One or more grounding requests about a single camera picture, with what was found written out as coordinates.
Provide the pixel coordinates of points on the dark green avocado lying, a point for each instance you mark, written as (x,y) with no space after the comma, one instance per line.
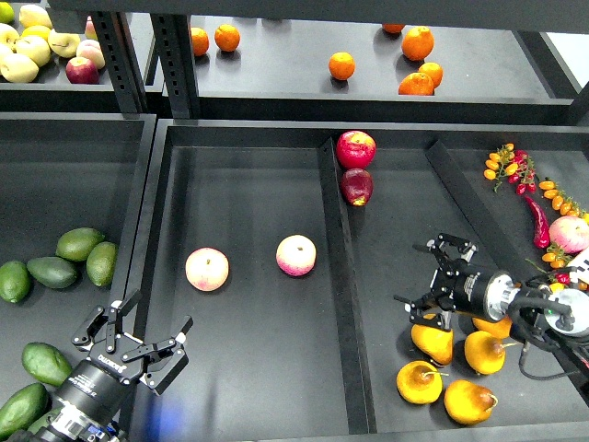
(52,271)

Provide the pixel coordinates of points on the red apple on shelf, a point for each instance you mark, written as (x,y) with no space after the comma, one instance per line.
(80,70)

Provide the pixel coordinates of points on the yellow pear with brown spot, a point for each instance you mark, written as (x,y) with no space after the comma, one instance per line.
(419,382)

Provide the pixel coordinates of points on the yellow pear left of pile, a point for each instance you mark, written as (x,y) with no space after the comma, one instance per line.
(438,344)

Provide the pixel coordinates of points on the black centre tray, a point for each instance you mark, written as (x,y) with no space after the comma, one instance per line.
(264,358)

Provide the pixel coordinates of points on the dark green avocado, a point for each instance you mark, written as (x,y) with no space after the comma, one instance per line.
(45,363)
(52,271)

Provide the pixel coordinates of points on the orange behind front right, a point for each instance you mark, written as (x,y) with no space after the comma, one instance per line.
(434,71)

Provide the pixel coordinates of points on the yellow pear under arm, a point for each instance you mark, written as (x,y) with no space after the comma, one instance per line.
(500,329)

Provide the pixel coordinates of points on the white label card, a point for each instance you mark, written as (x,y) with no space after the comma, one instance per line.
(581,263)

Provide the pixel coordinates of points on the green avocado top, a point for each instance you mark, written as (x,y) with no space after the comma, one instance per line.
(75,245)

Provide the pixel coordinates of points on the pink apple left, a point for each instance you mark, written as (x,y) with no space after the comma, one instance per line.
(207,269)

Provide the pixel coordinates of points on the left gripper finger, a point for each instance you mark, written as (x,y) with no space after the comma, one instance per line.
(108,318)
(156,365)

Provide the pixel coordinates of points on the pink apple far right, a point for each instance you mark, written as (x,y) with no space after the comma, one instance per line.
(570,233)

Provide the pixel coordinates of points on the bright red apple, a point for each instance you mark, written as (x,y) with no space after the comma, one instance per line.
(355,150)

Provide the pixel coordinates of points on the yellow pear middle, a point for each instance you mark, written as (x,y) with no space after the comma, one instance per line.
(484,352)

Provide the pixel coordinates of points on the pink apple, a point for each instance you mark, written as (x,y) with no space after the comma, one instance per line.
(207,269)
(570,233)
(296,255)

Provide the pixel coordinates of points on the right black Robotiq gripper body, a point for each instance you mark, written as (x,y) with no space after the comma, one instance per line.
(447,286)

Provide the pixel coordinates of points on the black tray divider right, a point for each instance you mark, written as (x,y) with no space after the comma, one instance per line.
(504,227)

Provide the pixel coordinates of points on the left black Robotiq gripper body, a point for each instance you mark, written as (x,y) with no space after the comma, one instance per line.
(122,356)

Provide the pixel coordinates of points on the black upright post centre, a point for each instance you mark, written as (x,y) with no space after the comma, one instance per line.
(174,49)

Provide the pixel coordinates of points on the yellow pear bottom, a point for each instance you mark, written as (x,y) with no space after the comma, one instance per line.
(468,403)

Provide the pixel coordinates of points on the green avocado bottom left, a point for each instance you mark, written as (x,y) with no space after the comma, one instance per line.
(23,408)

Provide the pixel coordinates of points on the large orange upper right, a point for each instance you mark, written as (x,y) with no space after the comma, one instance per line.
(418,43)

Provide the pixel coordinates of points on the orange centre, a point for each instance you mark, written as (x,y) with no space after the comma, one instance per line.
(341,66)

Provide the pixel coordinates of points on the black tray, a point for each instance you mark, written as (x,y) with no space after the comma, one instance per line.
(264,358)
(58,173)

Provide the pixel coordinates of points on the red chili pepper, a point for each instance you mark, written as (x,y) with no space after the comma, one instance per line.
(541,225)

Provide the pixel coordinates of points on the upper cherry tomato bunch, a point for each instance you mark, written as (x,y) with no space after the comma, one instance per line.
(511,165)

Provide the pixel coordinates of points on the light green avocado far left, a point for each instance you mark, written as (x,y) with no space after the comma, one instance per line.
(15,281)

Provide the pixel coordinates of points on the pink apple centre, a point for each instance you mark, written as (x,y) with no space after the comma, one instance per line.
(296,255)

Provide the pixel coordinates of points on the orange under shelf edge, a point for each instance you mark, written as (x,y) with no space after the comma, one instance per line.
(393,28)

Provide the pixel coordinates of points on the black tray divider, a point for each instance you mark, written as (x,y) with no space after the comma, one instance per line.
(359,400)
(504,227)

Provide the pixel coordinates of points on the black tray divider centre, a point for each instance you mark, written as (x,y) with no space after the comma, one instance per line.
(359,400)

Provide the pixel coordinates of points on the green avocado bottom right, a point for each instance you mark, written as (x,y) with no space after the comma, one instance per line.
(45,420)

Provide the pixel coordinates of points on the black upright post left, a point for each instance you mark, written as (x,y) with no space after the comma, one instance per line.
(116,43)

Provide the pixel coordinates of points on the black left tray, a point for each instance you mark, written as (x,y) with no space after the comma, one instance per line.
(58,173)

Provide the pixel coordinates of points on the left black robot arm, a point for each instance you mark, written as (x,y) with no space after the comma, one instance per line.
(90,397)

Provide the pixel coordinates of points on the black upright post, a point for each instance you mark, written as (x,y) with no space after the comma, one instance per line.
(174,49)
(116,43)

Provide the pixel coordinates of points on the dark red apple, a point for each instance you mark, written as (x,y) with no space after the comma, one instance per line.
(357,186)

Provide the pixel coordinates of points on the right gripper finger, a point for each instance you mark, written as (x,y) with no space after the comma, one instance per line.
(453,254)
(433,309)

